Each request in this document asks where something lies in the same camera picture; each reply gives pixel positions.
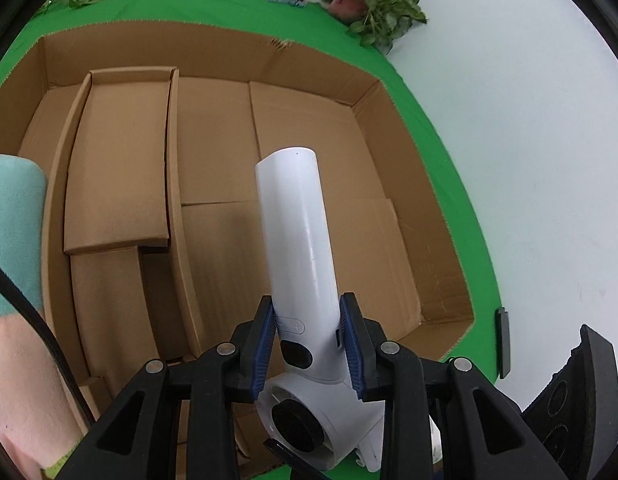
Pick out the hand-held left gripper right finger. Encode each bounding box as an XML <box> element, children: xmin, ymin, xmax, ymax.
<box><xmin>339</xmin><ymin>292</ymin><xmax>542</xmax><ymax>480</ymax></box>

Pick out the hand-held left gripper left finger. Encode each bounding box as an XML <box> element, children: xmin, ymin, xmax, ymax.
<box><xmin>54</xmin><ymin>295</ymin><xmax>277</xmax><ymax>480</ymax></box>

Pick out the white handheld fan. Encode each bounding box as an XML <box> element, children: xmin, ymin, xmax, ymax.
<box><xmin>255</xmin><ymin>146</ymin><xmax>440</xmax><ymax>473</ymax></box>

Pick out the large shallow cardboard box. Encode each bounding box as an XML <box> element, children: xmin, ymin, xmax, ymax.
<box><xmin>0</xmin><ymin>22</ymin><xmax>476</xmax><ymax>480</ymax></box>

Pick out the narrow cardboard box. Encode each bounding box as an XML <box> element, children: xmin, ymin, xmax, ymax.
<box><xmin>40</xmin><ymin>66</ymin><xmax>206</xmax><ymax>396</ymax></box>

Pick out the pink and teal plush toy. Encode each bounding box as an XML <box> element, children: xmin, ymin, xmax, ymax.
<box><xmin>0</xmin><ymin>155</ymin><xmax>90</xmax><ymax>478</ymax></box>

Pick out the small black flat object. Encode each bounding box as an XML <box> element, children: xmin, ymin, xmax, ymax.
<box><xmin>495</xmin><ymin>306</ymin><xmax>512</xmax><ymax>378</ymax></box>

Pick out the black ribbed plastic object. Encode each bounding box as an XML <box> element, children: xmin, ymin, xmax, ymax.
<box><xmin>519</xmin><ymin>324</ymin><xmax>618</xmax><ymax>480</ymax></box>

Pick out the black cable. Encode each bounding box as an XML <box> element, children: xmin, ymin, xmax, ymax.
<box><xmin>0</xmin><ymin>257</ymin><xmax>94</xmax><ymax>423</ymax></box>

